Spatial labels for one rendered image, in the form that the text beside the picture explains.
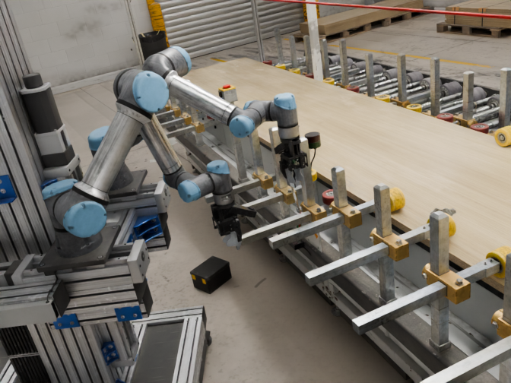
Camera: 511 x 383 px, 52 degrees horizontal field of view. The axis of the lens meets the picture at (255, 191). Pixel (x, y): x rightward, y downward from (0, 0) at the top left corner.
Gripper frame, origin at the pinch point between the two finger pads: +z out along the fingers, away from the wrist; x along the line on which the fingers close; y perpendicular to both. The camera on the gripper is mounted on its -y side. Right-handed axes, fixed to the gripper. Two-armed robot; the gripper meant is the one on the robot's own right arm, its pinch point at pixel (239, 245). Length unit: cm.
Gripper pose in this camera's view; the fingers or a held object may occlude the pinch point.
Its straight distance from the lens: 203.0
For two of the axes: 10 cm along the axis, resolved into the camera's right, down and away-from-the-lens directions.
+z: 1.5, 8.9, 4.3
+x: 4.0, 3.4, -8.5
